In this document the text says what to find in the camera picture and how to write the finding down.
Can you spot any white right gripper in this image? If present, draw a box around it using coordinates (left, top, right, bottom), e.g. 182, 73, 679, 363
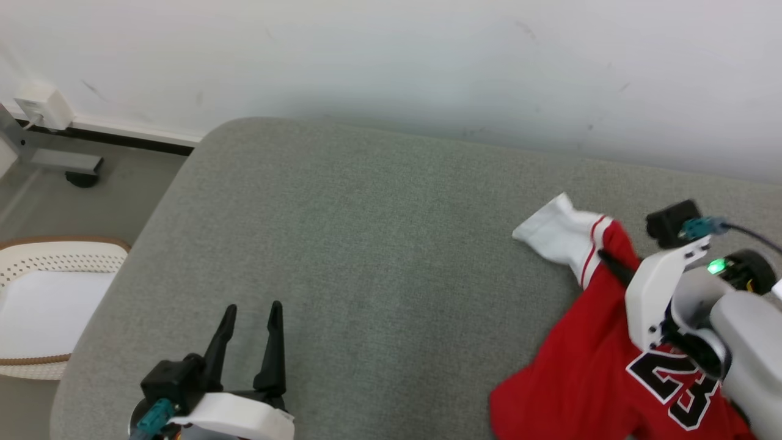
597, 235, 713, 353

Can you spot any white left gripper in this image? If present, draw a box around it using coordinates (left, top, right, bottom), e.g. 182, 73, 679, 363
167, 300, 296, 440

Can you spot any red number 23 basketball jersey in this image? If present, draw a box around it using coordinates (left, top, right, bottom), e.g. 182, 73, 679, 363
489, 192, 759, 440

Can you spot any grey fabric sofa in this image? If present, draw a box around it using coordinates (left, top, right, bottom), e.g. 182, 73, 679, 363
49, 116, 782, 440

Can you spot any white perforated laundry basket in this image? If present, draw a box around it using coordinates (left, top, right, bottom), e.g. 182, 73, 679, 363
0, 236, 131, 381

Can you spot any white and black baseboard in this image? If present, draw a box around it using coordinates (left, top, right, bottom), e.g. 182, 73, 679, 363
27, 117, 203, 157

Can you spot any teal right cable connector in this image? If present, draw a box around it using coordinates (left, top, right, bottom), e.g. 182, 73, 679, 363
679, 216, 731, 241

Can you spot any teal cable connector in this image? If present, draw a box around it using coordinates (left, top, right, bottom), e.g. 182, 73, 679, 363
135, 398, 175, 436
679, 216, 731, 241

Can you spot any teal left cable connector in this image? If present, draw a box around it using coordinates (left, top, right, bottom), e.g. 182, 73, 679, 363
135, 398, 175, 436

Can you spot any black right camera cable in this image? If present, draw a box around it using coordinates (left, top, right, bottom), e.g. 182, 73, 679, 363
726, 222, 782, 255

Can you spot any grey metal frame leg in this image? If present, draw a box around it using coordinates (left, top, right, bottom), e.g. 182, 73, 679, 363
0, 103, 104, 189

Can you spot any white wall power adapter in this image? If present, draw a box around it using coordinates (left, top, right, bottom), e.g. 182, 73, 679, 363
13, 81, 76, 131

